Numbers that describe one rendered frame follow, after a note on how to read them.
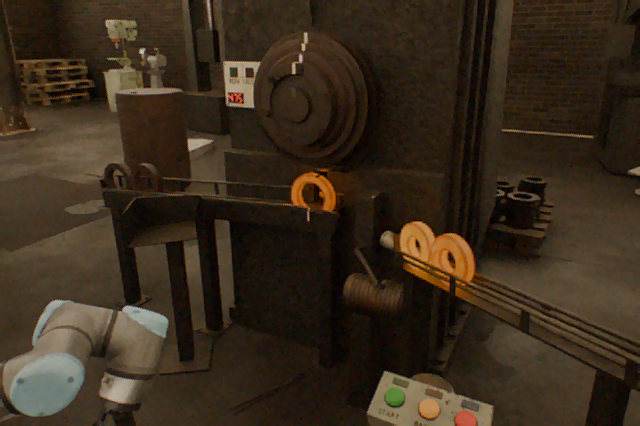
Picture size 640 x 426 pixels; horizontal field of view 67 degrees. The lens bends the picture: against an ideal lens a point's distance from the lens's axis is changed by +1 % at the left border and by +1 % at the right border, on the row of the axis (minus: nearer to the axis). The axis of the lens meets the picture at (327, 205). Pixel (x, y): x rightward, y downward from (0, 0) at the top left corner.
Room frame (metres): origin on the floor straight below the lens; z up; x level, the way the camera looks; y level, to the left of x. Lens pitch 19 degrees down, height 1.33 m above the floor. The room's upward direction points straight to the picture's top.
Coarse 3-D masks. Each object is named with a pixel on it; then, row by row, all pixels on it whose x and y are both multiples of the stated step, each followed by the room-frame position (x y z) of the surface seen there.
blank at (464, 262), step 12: (444, 240) 1.27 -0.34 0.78; (456, 240) 1.24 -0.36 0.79; (432, 252) 1.32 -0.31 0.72; (444, 252) 1.29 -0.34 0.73; (456, 252) 1.23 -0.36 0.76; (468, 252) 1.21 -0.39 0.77; (432, 264) 1.31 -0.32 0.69; (444, 264) 1.28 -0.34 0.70; (456, 264) 1.23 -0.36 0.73; (468, 264) 1.20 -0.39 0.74; (444, 276) 1.26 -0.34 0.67; (468, 276) 1.20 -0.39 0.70
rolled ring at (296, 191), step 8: (304, 176) 1.77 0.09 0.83; (312, 176) 1.76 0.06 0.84; (320, 176) 1.76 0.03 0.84; (296, 184) 1.79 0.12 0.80; (320, 184) 1.74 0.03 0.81; (328, 184) 1.74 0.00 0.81; (296, 192) 1.79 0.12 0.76; (328, 192) 1.72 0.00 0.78; (296, 200) 1.79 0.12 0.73; (328, 200) 1.72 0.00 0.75; (328, 208) 1.72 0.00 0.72
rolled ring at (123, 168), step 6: (114, 162) 2.27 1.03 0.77; (120, 162) 2.27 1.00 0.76; (108, 168) 2.28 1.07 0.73; (114, 168) 2.26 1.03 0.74; (120, 168) 2.24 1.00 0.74; (126, 168) 2.25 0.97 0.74; (108, 174) 2.29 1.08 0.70; (126, 174) 2.23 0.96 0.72; (108, 180) 2.29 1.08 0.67; (114, 180) 2.31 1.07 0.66; (126, 180) 2.23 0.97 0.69; (108, 186) 2.29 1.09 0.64; (114, 186) 2.30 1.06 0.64; (126, 186) 2.23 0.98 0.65
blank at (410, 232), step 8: (408, 224) 1.43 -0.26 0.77; (416, 224) 1.40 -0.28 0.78; (424, 224) 1.40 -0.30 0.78; (408, 232) 1.42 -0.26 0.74; (416, 232) 1.39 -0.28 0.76; (424, 232) 1.36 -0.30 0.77; (400, 240) 1.46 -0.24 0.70; (408, 240) 1.42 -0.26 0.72; (424, 240) 1.35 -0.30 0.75; (432, 240) 1.35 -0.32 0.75; (400, 248) 1.46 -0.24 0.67; (408, 248) 1.42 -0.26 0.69; (424, 248) 1.35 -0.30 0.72; (416, 256) 1.39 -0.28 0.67; (424, 256) 1.35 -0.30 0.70; (408, 264) 1.41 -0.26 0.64
